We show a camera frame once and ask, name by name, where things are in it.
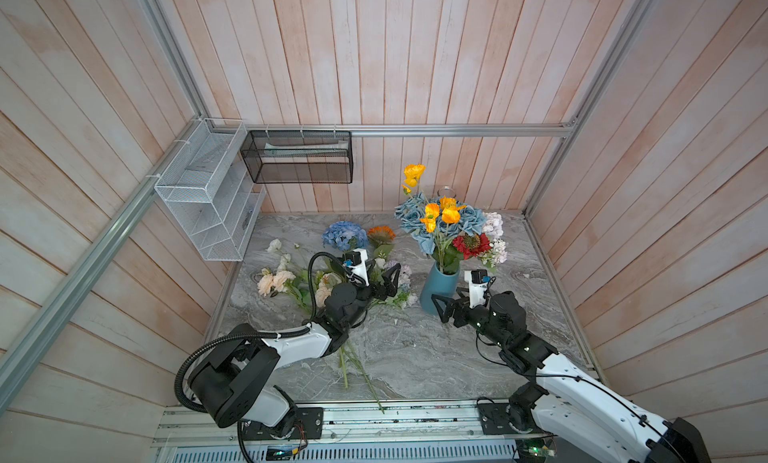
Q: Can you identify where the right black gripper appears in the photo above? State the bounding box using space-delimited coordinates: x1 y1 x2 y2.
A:
432 284 506 350

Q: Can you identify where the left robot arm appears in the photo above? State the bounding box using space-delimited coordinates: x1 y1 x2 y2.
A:
173 264 401 438

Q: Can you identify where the yellow flower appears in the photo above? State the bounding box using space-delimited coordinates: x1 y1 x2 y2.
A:
400 162 469 266

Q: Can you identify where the blue hydrangea flower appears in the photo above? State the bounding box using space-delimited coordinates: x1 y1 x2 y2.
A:
322 221 369 253

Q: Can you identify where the teal ceramic vase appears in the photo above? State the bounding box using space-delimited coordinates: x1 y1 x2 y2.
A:
419 263 460 316

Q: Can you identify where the orange flower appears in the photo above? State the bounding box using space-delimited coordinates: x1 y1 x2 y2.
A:
367 225 396 259

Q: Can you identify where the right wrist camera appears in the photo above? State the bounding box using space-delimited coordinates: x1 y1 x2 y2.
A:
464 269 494 308

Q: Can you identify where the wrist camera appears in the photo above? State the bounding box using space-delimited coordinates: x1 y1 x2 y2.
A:
464 269 494 308
342 248 369 287

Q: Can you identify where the white poppy flower stem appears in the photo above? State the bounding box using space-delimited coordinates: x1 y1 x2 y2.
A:
267 239 309 274

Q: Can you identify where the white wire mesh shelf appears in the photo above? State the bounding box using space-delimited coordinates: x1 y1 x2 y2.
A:
155 118 265 262

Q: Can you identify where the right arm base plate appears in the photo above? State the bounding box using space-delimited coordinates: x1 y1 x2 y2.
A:
476 397 537 436

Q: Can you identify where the lilac white flower bunch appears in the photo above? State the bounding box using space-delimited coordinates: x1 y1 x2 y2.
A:
479 212 508 271

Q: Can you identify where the cream peach carnation bunch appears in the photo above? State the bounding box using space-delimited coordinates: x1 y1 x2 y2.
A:
257 268 384 412

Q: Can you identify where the dusty blue rose bunch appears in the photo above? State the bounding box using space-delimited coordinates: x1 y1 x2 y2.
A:
394 193 486 257

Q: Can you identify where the black corrugated cable hose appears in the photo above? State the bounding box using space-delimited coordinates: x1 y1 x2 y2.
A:
173 250 361 463

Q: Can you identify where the black mesh basket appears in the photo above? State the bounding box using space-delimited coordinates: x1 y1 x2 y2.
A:
240 130 354 184

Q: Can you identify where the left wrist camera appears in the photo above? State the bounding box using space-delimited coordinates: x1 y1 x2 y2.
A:
342 248 369 287

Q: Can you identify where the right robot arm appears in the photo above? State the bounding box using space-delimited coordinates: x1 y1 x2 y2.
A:
432 289 710 462

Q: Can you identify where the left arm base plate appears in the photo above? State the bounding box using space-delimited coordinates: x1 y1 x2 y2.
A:
238 406 324 443

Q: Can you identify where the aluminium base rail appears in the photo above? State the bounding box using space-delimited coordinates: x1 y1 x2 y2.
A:
149 400 598 462

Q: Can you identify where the clear glass vase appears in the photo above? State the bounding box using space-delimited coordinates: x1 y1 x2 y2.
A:
436 186 457 199

